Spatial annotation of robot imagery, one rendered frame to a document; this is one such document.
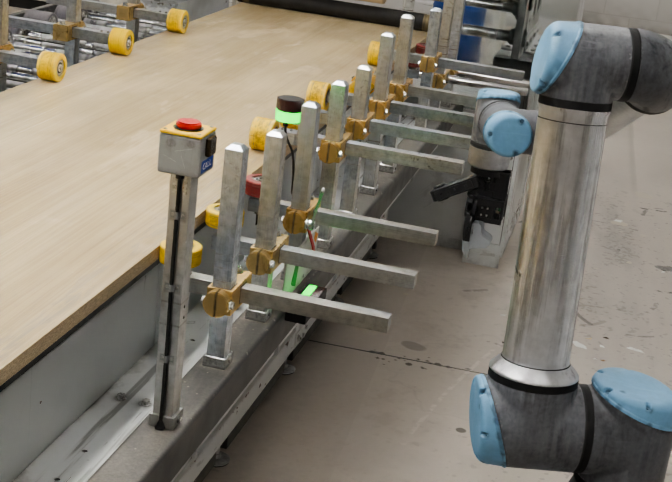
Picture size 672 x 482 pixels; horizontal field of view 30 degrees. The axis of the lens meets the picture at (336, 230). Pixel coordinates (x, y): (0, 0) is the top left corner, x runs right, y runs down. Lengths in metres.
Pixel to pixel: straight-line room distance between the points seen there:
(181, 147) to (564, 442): 0.78
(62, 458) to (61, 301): 0.28
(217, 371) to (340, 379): 1.67
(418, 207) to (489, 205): 2.59
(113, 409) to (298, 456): 1.24
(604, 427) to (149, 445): 0.75
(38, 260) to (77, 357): 0.19
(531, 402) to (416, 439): 1.68
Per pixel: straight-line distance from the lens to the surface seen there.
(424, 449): 3.68
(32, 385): 2.14
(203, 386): 2.31
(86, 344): 2.31
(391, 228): 2.78
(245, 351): 2.46
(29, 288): 2.17
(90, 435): 2.30
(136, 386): 2.48
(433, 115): 3.47
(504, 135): 2.52
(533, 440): 2.09
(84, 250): 2.35
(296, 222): 2.75
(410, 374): 4.11
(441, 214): 5.27
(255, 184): 2.81
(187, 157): 1.96
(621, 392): 2.12
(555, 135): 1.99
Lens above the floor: 1.73
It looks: 19 degrees down
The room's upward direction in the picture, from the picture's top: 7 degrees clockwise
